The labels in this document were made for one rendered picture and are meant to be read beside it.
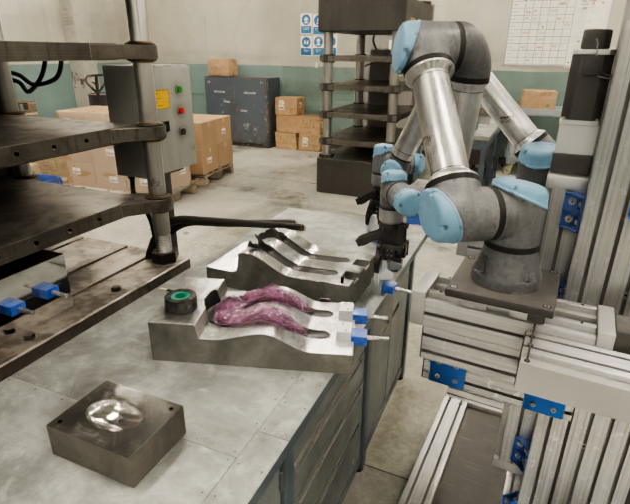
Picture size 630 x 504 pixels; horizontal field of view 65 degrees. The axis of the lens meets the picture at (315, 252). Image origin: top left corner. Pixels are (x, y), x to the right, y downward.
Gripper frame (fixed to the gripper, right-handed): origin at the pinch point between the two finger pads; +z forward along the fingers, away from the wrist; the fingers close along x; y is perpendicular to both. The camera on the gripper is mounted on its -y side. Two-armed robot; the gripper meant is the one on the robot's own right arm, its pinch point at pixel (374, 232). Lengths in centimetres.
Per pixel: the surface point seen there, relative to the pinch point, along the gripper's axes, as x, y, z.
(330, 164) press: 254, -261, 51
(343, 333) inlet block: -70, 46, -3
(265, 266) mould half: -61, 6, -5
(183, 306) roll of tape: -96, 16, -9
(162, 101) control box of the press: -54, -61, -49
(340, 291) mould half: -52, 29, -2
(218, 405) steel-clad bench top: -102, 38, 5
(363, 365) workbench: -36, 26, 34
